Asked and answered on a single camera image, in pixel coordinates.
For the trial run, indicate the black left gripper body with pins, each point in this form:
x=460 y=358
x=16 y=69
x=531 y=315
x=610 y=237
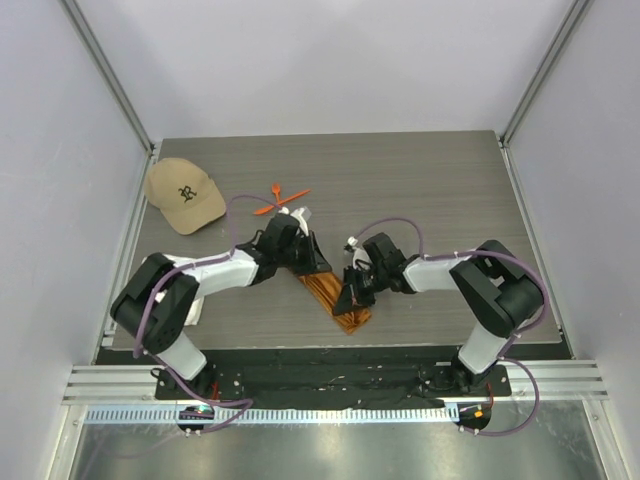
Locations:
x=292 y=257

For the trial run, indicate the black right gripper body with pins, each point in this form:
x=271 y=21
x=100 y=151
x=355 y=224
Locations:
x=364 y=284

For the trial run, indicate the orange cloth napkin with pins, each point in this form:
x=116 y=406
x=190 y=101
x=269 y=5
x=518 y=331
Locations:
x=326 y=289

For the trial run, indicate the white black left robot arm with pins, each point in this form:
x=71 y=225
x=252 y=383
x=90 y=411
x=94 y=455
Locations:
x=154 y=305

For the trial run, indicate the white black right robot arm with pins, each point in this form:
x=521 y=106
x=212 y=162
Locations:
x=501 y=291

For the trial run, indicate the orange plastic fork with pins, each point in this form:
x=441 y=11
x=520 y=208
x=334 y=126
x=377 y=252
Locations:
x=276 y=190

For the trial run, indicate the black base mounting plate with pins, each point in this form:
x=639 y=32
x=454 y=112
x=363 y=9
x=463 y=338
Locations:
x=361 y=377

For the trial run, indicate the white folded towel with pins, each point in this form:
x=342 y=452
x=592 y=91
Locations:
x=195 y=310

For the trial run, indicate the beige baseball cap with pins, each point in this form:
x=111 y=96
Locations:
x=185 y=194

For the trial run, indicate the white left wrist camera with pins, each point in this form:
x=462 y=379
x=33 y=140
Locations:
x=301 y=215

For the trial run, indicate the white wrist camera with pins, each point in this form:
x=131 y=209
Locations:
x=301 y=215
x=359 y=258

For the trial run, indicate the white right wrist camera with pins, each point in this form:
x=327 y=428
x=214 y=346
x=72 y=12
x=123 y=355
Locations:
x=359 y=258

